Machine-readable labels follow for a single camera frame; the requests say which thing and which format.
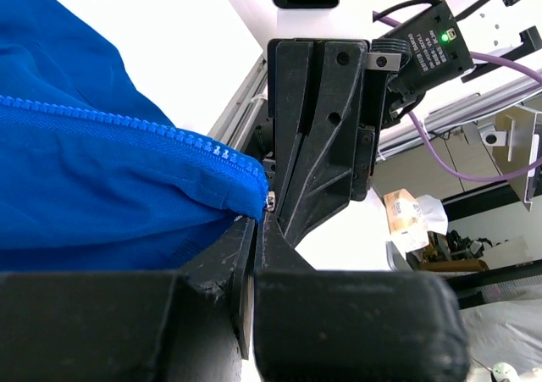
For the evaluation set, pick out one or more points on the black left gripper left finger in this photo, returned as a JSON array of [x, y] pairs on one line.
[[188, 324]]

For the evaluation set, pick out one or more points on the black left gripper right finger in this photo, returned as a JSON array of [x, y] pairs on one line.
[[321, 325]]

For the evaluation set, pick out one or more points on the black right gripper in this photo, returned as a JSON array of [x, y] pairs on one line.
[[315, 86]]

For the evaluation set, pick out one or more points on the blue white red hooded jacket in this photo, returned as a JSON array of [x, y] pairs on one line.
[[94, 176]]

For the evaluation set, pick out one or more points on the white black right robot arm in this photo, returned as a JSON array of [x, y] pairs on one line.
[[442, 43]]

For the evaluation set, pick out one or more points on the tissue box on desk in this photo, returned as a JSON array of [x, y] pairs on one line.
[[406, 222]]

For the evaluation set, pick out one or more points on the white cloth bottom right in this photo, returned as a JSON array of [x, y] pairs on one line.
[[504, 340]]

